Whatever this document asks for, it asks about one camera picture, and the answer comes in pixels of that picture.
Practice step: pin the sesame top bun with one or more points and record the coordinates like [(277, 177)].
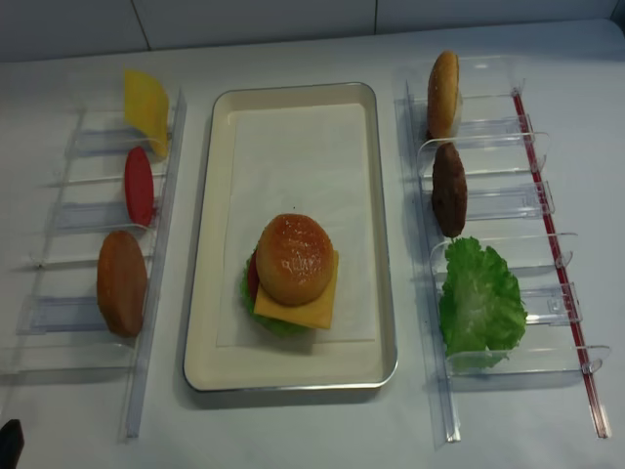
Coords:
[(294, 259)]

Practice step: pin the red tomato slice on burger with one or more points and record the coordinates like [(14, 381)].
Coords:
[(252, 277)]

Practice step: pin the yellow cheese slice on burger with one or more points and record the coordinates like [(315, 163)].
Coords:
[(315, 314)]

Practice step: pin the green lettuce on burger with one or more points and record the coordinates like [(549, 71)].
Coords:
[(279, 328)]

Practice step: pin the brown meat patty in rack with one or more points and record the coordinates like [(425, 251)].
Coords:
[(450, 194)]

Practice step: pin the red tomato slice in rack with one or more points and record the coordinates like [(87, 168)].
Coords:
[(138, 187)]

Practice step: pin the green lettuce leaf in rack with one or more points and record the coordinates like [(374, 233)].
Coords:
[(481, 314)]

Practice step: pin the yellow cheese slice in rack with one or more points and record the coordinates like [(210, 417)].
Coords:
[(146, 107)]

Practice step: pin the white paper tray liner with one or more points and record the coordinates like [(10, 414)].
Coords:
[(311, 161)]

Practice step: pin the white metal tray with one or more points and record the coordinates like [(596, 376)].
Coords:
[(293, 363)]

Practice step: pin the spare bun in right rack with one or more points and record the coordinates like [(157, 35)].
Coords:
[(444, 97)]

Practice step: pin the clear acrylic right food rack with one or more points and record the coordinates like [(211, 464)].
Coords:
[(511, 211)]

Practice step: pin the clear acrylic food rack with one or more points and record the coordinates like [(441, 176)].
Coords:
[(62, 194), (511, 211)]

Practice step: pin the brown bun in left rack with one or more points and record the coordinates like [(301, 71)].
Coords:
[(121, 284)]

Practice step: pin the clear acrylic left food rack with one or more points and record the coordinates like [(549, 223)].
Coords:
[(62, 194)]

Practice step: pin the dark object at corner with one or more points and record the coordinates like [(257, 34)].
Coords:
[(11, 444)]

